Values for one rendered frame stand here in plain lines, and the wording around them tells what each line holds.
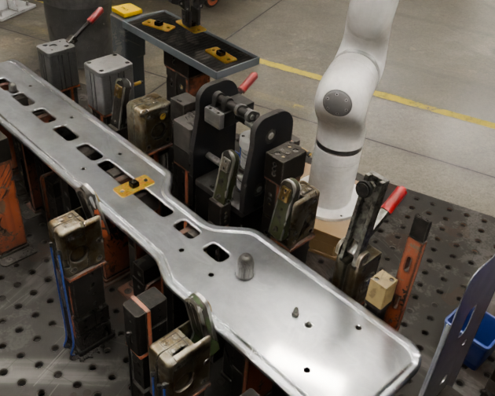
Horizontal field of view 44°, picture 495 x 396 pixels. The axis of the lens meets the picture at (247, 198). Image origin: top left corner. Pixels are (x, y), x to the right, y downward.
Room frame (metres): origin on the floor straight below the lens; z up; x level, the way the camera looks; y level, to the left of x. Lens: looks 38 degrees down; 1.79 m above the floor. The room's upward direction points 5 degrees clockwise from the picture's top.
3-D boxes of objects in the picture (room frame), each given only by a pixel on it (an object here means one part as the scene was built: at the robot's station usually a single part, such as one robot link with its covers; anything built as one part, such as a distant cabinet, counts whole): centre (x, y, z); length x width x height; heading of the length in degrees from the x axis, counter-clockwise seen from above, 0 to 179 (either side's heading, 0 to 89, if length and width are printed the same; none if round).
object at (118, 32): (1.61, 0.37, 0.92); 0.08 x 0.08 x 0.44; 46
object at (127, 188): (1.03, 0.24, 1.01); 0.08 x 0.04 x 0.01; 136
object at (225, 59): (1.36, 0.09, 1.17); 0.08 x 0.04 x 0.01; 42
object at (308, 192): (0.97, -0.10, 0.88); 0.11 x 0.09 x 0.37; 136
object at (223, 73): (1.43, 0.18, 1.16); 0.37 x 0.14 x 0.02; 46
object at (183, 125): (1.20, 0.13, 0.89); 0.13 x 0.11 x 0.38; 136
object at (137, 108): (1.25, 0.25, 0.89); 0.13 x 0.11 x 0.38; 136
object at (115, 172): (1.08, 0.30, 0.84); 0.17 x 0.06 x 0.29; 136
